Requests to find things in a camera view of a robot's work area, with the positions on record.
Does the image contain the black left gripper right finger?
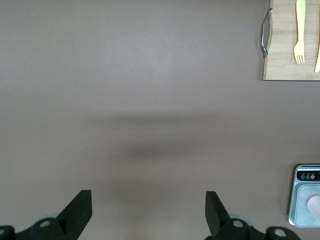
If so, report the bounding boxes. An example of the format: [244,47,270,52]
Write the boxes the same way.
[205,191,300,240]

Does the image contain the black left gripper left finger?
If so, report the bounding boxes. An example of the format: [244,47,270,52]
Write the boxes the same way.
[0,189,93,240]

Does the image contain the silver digital kitchen scale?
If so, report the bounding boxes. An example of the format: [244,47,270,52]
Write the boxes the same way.
[288,163,320,228]

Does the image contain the brown table cover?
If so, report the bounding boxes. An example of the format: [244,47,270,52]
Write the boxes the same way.
[0,0,320,240]

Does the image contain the wooden cutting board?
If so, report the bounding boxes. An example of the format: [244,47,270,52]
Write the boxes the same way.
[262,0,320,82]

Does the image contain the yellow plastic knife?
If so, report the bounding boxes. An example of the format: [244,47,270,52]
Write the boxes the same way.
[314,37,320,74]

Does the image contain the yellow plastic fork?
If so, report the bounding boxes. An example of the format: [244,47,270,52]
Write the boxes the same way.
[293,0,307,65]

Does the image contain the metal cutting board handle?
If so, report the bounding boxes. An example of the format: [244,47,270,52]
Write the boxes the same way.
[260,7,274,59]

